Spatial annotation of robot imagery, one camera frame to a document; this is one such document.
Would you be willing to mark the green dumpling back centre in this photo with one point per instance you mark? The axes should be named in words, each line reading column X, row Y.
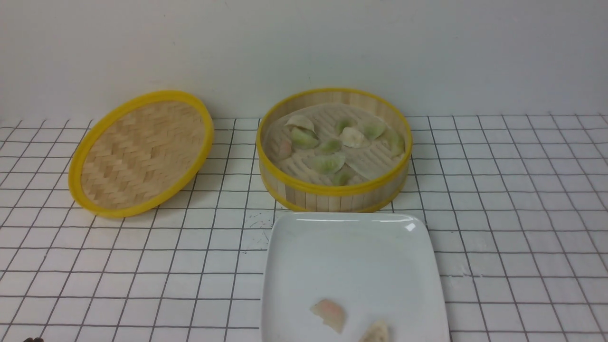
column 343, row 123

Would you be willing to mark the green dumpling back right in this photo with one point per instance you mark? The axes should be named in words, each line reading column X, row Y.
column 372, row 130

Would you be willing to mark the white square ceramic plate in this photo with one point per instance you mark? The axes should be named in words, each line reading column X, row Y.
column 375, row 266

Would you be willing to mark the green dumpling left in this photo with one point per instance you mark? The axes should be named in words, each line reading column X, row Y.
column 303, row 139

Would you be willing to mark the green dumpling front edge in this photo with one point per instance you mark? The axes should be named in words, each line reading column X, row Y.
column 342, row 177

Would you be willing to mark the woven bamboo steamer lid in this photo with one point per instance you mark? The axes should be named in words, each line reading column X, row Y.
column 141, row 154

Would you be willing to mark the green dumpling far right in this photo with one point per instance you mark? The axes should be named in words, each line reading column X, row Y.
column 396, row 143

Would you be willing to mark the bamboo steamer basket yellow rim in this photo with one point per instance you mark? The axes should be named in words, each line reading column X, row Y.
column 368, row 196

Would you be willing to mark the white steamer liner cloth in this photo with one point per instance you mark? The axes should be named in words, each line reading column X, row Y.
column 366, row 164

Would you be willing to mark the pink dumpling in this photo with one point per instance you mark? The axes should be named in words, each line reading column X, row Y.
column 285, row 149
column 331, row 314

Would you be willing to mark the large green dumpling front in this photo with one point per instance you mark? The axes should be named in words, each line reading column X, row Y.
column 327, row 163

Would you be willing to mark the small green dumpling middle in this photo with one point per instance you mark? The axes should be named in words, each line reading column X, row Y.
column 329, row 147

